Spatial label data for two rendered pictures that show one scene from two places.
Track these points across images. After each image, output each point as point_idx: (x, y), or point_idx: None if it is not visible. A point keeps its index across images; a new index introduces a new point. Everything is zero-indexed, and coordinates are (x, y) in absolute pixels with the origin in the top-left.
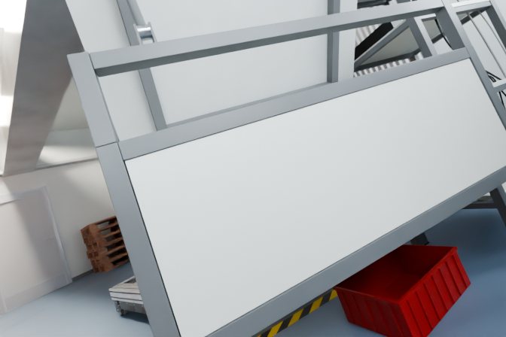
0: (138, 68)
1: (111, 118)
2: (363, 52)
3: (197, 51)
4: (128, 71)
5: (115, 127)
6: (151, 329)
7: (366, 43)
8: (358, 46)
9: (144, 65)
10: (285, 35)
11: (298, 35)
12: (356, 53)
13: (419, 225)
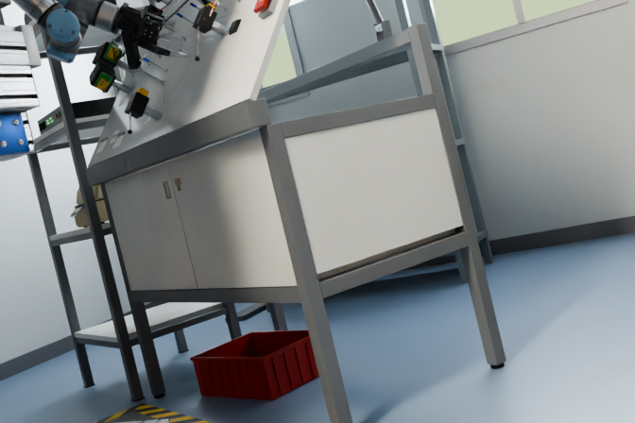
0: (392, 49)
1: (282, 25)
2: (94, 113)
3: (371, 59)
4: (397, 47)
5: (277, 38)
6: (470, 209)
7: (103, 104)
8: (90, 102)
9: (392, 50)
10: (327, 77)
11: (316, 81)
12: (82, 109)
13: None
